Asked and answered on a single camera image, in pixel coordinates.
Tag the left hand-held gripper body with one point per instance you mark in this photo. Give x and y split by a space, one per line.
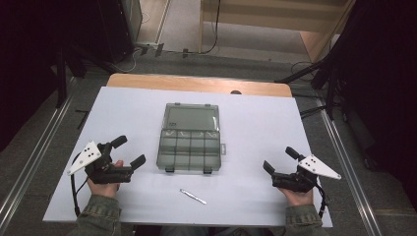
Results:
98 175

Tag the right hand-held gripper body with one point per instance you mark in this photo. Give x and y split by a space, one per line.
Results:
295 182

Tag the person's left hand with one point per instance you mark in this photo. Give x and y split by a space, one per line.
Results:
103 189

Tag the person's right hand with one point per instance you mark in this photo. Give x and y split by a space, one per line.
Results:
300 198

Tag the white table board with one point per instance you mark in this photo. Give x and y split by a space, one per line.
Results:
249 137

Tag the clear plastic compartment box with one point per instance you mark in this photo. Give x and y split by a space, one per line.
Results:
190 139

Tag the small white pen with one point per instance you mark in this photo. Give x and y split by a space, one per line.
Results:
192 196

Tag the black tripod stand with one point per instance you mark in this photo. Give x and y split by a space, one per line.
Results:
314 70

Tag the wooden table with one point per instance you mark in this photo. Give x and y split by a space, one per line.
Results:
196 83

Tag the dark cabinet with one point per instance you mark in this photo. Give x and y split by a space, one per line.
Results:
119 26

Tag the light wooden shelf unit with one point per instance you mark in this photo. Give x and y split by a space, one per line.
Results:
262 19

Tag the metal floor rail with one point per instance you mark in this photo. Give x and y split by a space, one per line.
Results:
31 157
349 170

